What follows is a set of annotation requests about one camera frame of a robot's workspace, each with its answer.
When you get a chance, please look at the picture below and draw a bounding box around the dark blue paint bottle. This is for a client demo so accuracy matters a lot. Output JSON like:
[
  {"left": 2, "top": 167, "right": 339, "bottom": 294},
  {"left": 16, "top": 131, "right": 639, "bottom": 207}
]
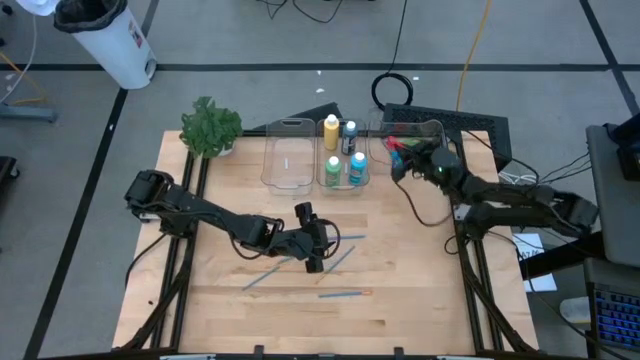
[{"left": 341, "top": 119, "right": 359, "bottom": 156}]

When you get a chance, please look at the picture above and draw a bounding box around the white cable bundle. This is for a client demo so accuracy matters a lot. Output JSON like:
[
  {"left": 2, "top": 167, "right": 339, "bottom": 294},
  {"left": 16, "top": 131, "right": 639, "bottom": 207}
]
[{"left": 497, "top": 169, "right": 541, "bottom": 187}]

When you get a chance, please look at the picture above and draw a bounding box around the grey stand base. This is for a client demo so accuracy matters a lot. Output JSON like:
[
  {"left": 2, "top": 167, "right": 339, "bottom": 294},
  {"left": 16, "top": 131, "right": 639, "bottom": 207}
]
[{"left": 0, "top": 102, "right": 59, "bottom": 124}]

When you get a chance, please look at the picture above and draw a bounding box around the black coiled cable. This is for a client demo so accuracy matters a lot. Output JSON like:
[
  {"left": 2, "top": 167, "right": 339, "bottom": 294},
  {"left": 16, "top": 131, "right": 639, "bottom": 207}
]
[{"left": 370, "top": 0, "right": 415, "bottom": 112}]

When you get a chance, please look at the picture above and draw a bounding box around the clear narrow plastic bin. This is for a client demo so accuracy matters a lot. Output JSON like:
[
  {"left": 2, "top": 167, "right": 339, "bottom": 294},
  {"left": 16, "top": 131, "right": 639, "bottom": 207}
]
[
  {"left": 260, "top": 117, "right": 317, "bottom": 196},
  {"left": 313, "top": 117, "right": 370, "bottom": 196}
]

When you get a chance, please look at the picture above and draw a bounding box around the green potted plant white pot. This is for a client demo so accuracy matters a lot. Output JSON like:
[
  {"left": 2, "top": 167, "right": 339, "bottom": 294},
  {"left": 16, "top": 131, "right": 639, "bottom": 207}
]
[{"left": 179, "top": 95, "right": 245, "bottom": 160}]

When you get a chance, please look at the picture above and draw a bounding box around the pale round object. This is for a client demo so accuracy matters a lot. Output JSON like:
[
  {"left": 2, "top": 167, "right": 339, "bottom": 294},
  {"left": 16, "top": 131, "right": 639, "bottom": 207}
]
[{"left": 558, "top": 295, "right": 592, "bottom": 327}]

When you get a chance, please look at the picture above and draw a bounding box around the white floor cable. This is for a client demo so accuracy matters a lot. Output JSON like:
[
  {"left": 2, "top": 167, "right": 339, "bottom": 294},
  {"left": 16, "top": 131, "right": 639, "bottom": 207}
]
[{"left": 0, "top": 13, "right": 39, "bottom": 106}]

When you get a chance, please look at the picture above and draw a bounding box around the black device on desk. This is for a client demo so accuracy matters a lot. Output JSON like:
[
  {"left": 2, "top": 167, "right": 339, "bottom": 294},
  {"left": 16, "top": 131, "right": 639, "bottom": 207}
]
[{"left": 605, "top": 112, "right": 640, "bottom": 182}]

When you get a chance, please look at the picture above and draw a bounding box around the black floor cable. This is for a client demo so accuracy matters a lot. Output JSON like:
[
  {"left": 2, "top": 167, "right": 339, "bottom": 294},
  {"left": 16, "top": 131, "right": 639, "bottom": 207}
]
[{"left": 257, "top": 0, "right": 347, "bottom": 25}]

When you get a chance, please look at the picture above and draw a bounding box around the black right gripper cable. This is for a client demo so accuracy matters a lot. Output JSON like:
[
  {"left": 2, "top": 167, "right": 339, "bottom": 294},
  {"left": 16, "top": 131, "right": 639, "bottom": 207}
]
[{"left": 394, "top": 174, "right": 455, "bottom": 229}]

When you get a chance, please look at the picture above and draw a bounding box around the yellow cable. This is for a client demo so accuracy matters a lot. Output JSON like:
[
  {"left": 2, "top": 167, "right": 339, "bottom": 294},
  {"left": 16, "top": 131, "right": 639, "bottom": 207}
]
[{"left": 454, "top": 0, "right": 495, "bottom": 112}]

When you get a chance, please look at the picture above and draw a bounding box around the clear wide plastic bin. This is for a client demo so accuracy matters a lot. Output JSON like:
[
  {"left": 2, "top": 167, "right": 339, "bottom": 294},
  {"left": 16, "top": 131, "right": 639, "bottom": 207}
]
[{"left": 363, "top": 118, "right": 449, "bottom": 176}]

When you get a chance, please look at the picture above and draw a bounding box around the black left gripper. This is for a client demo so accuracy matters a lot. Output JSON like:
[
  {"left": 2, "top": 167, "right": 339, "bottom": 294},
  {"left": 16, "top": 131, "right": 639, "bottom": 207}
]
[{"left": 279, "top": 201, "right": 331, "bottom": 274}]

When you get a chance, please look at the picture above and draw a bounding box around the light blue paint bottle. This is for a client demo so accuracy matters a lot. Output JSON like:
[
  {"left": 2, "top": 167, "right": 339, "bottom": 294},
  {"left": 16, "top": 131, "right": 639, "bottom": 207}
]
[{"left": 347, "top": 151, "right": 370, "bottom": 187}]

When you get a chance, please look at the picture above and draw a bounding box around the white paper sheet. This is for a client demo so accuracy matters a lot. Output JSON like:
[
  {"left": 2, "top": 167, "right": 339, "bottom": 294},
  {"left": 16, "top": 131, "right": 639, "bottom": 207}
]
[{"left": 510, "top": 232, "right": 559, "bottom": 294}]

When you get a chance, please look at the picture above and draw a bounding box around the small black corner plate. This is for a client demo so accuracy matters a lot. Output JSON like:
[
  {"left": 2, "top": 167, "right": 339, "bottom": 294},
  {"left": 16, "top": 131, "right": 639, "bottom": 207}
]
[{"left": 252, "top": 101, "right": 344, "bottom": 135}]

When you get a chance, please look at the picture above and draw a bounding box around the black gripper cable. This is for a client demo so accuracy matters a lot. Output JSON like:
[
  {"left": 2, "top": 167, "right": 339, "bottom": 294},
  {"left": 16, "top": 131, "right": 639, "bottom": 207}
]
[
  {"left": 394, "top": 174, "right": 455, "bottom": 229},
  {"left": 323, "top": 218, "right": 343, "bottom": 260}
]

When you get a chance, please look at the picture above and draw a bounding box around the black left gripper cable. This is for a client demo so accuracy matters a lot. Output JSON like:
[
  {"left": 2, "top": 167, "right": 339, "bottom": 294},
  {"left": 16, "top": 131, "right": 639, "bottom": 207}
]
[{"left": 323, "top": 218, "right": 343, "bottom": 260}]

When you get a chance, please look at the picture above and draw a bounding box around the black chair base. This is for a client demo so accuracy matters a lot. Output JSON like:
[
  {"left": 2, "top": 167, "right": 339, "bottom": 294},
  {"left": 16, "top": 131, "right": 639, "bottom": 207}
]
[{"left": 0, "top": 155, "right": 21, "bottom": 182}]

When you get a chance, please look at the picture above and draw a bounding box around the white trash can black bag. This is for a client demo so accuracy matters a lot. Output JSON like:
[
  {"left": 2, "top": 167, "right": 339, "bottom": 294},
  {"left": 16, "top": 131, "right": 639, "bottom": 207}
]
[{"left": 53, "top": 0, "right": 159, "bottom": 91}]

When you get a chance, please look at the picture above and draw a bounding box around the large black corner plate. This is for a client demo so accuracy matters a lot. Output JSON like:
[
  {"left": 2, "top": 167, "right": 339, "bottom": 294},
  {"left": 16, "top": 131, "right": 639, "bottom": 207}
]
[{"left": 382, "top": 102, "right": 514, "bottom": 172}]

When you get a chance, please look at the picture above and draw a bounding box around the yellow paint bottle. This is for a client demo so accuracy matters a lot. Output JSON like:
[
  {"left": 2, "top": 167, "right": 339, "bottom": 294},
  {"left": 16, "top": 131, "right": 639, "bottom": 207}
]
[{"left": 322, "top": 113, "right": 341, "bottom": 152}]

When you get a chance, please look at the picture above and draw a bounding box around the grey side desk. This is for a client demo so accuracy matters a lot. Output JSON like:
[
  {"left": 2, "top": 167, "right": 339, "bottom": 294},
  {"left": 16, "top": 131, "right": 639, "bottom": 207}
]
[{"left": 585, "top": 122, "right": 640, "bottom": 269}]

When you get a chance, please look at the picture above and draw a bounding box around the black cable under table edge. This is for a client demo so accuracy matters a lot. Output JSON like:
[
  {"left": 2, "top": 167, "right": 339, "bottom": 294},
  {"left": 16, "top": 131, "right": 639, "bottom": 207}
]
[{"left": 123, "top": 230, "right": 174, "bottom": 289}]

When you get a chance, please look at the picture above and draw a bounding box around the green paint bottle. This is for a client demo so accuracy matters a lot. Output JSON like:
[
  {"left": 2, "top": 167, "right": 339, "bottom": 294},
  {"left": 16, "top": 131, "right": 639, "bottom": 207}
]
[{"left": 324, "top": 155, "right": 344, "bottom": 189}]

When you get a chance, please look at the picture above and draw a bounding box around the black desk leg bar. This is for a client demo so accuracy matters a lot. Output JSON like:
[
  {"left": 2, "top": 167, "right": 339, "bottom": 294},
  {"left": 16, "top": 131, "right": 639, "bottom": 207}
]
[{"left": 518, "top": 230, "right": 606, "bottom": 281}]

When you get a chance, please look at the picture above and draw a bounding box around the backlit keyboard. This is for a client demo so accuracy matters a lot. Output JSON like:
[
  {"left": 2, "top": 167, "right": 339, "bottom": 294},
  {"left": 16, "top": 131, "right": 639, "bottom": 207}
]
[{"left": 591, "top": 283, "right": 640, "bottom": 352}]

